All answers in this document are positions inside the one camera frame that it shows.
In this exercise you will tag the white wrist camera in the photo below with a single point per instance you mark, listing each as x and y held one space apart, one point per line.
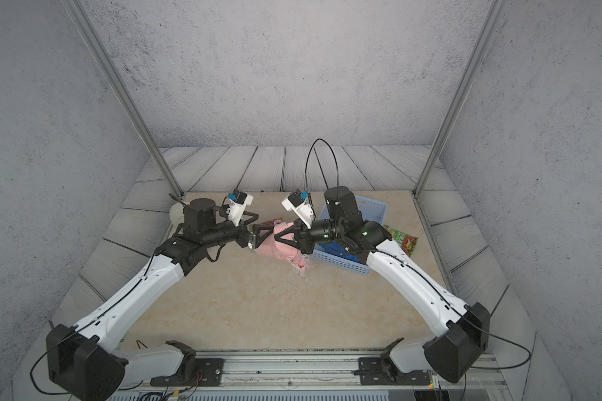
238 202
300 203

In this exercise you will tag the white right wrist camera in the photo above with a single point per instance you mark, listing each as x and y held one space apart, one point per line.
300 203

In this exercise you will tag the white plate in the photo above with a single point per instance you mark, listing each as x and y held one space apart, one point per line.
176 214

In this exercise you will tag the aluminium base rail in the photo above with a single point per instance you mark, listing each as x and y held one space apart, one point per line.
314 370

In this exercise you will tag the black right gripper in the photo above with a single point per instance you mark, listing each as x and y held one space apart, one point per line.
303 241

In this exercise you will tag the pink baseball cap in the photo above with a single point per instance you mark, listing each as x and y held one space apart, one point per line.
270 248

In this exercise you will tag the aluminium corner post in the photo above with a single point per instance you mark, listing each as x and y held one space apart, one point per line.
480 49
90 37

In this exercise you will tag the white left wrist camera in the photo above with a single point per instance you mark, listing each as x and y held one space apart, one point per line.
238 202

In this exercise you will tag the green corn chips bag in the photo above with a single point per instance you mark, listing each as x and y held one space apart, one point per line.
407 241

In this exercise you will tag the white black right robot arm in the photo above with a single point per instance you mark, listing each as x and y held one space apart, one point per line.
460 331

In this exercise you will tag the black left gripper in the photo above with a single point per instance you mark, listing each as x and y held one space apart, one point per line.
242 240

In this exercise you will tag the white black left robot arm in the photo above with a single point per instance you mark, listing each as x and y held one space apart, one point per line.
84 360

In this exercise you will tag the light blue plastic basket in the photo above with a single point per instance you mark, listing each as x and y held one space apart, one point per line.
361 239

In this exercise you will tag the Fox's fruit candy bag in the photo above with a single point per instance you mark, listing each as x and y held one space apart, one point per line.
273 222

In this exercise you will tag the blue baseball cap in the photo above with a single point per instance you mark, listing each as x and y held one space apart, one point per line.
337 250

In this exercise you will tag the aluminium left corner post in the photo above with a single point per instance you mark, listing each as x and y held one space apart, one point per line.
90 37

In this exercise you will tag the aluminium right corner post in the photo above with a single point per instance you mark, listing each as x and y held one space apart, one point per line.
480 49

